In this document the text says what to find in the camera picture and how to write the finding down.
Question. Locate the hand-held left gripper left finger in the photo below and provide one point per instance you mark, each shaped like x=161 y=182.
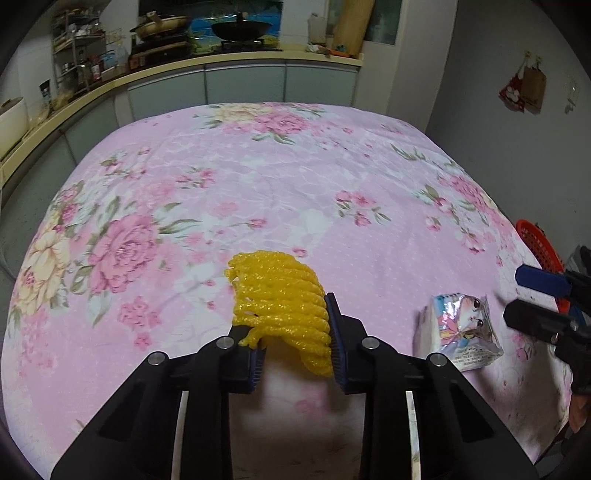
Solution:
x=256 y=369

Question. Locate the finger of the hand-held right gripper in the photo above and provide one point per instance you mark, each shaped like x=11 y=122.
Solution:
x=540 y=279
x=535 y=318

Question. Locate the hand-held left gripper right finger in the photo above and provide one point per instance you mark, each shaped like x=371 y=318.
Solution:
x=334 y=341

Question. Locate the red mesh plastic basket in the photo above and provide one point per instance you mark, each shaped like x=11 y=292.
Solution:
x=535 y=240

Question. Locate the yellow foam net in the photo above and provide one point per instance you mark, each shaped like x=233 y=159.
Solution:
x=281 y=300

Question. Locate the silver printed snack packet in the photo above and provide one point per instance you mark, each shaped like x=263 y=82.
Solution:
x=461 y=332

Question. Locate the person's right hand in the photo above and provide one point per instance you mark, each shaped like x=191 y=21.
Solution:
x=579 y=410

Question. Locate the pink floral blanket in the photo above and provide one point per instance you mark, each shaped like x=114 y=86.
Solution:
x=277 y=184

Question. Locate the red patterned hanging bag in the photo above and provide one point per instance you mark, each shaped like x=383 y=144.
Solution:
x=511 y=92

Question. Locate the kitchen counter with cabinets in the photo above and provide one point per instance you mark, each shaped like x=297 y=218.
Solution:
x=240 y=83

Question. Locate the white plastic bottle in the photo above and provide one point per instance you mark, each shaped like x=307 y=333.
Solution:
x=316 y=30

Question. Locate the wooden cutting board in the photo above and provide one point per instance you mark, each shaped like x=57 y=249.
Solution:
x=351 y=27

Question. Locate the black wok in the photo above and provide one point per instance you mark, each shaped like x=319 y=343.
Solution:
x=240 y=30

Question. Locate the gas stove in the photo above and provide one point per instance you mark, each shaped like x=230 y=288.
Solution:
x=161 y=48

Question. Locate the golden frying pan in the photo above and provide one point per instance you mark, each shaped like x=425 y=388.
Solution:
x=159 y=26

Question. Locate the black range hood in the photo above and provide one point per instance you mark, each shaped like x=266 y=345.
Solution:
x=184 y=4

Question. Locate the metal spice rack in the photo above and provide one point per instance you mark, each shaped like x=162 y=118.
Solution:
x=74 y=46

